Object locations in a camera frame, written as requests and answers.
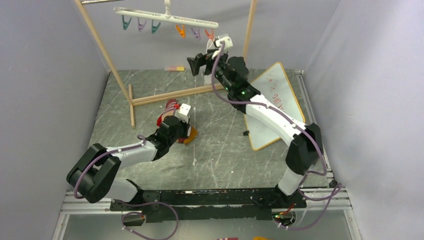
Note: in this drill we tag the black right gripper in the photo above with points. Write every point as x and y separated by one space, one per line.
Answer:
200 60

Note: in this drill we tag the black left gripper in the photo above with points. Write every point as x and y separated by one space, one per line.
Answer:
186 126

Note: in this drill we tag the red sock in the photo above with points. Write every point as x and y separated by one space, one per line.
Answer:
160 120

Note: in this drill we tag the beige purple striped sock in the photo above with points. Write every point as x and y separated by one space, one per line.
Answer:
171 106

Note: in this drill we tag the mustard yellow striped sock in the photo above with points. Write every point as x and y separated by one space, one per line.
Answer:
191 136

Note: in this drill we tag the wooden drying rack frame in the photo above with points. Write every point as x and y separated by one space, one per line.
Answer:
128 91

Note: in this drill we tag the white plastic clip hanger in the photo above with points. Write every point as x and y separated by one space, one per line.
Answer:
166 17

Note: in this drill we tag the yellow framed whiteboard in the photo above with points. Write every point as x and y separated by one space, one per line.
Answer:
274 84

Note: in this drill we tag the white sock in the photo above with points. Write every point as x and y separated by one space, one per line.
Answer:
210 45

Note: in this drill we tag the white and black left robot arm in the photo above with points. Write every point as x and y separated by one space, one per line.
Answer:
94 176

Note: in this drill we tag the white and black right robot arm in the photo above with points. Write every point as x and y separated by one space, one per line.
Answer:
304 141

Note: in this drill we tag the yellow pink marker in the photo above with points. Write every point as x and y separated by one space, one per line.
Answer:
175 69

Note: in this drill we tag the teal clip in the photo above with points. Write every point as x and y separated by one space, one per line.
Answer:
155 27
125 23

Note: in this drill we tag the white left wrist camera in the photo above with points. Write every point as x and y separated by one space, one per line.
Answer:
183 112

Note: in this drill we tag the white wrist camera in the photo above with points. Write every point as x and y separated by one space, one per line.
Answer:
221 43
183 112

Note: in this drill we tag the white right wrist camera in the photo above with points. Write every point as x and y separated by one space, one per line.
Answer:
221 43

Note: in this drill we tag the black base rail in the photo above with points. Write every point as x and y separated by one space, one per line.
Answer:
205 204

